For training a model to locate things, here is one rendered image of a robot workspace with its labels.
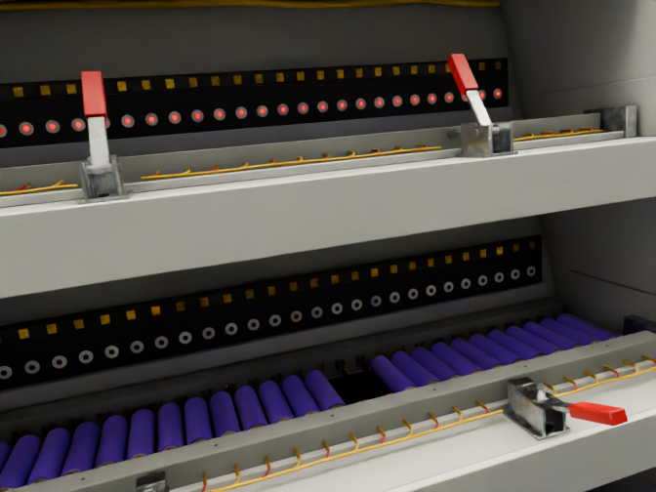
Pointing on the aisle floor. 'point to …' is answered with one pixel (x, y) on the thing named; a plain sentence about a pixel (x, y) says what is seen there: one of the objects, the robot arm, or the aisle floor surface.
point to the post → (576, 58)
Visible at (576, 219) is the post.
